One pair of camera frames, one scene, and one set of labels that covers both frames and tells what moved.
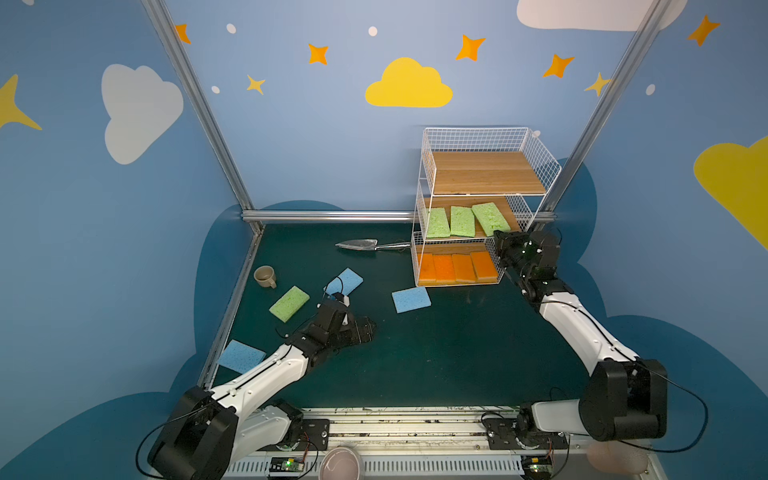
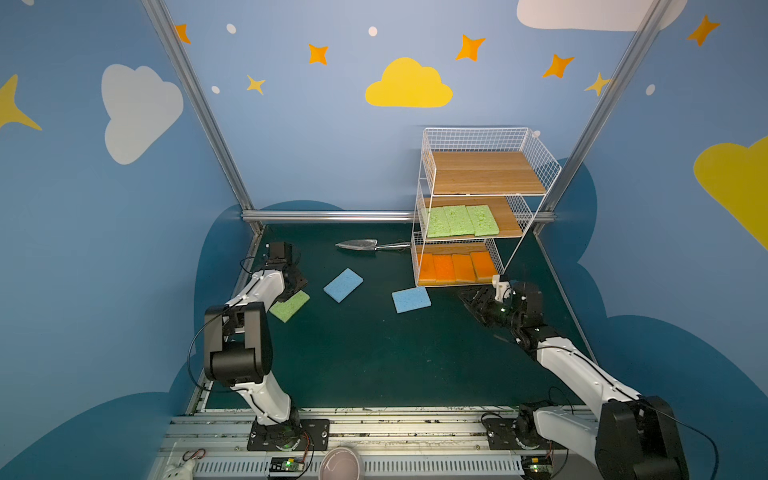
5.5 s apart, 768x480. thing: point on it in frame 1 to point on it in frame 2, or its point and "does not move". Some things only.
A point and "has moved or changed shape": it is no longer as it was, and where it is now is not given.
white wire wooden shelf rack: (474, 182) does not move
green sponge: (490, 218) has moved or changed shape
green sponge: (289, 300) does not move
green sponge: (462, 221) does not move
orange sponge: (484, 267) does not move
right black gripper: (511, 251) to (486, 303)
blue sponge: (350, 280) does not move
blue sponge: (411, 299) does not move
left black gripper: (358, 328) to (293, 281)
